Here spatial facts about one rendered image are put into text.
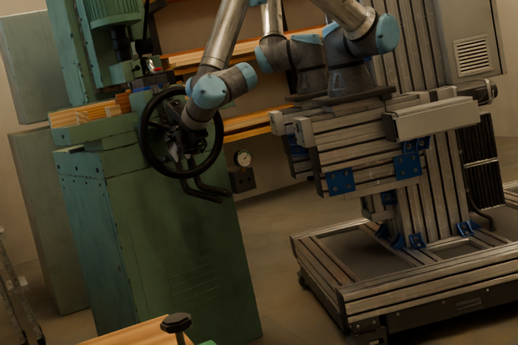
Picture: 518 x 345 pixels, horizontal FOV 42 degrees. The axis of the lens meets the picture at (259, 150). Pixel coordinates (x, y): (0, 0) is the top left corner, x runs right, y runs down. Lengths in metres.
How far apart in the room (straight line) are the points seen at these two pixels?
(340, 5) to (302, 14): 3.38
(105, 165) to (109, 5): 0.54
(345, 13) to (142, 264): 1.03
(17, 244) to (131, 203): 2.60
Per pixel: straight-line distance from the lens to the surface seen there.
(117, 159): 2.24
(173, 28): 4.96
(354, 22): 2.03
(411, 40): 2.43
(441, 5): 2.43
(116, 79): 2.46
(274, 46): 2.68
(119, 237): 2.26
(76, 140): 2.20
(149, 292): 2.32
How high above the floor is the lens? 0.97
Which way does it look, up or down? 7 degrees down
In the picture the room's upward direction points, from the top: 12 degrees counter-clockwise
